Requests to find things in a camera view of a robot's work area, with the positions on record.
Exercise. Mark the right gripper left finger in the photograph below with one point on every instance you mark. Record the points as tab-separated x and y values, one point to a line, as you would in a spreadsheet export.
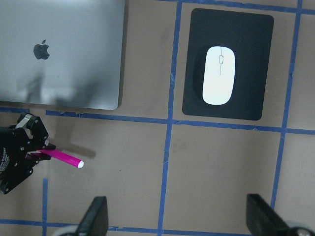
95	221

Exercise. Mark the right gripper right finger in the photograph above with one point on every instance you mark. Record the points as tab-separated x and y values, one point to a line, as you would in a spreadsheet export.
262	220

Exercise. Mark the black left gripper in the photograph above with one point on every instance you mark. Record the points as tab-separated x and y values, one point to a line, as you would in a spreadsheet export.
17	145

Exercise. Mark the pink marker pen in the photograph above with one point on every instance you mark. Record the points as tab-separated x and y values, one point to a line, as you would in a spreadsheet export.
71	160

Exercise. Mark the white computer mouse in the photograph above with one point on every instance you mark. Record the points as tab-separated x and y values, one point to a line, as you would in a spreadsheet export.
219	75

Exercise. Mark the black mousepad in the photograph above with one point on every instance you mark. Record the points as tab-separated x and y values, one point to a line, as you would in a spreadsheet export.
249	36

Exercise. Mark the grey closed laptop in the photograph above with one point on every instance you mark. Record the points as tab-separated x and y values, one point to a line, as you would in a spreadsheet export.
62	52

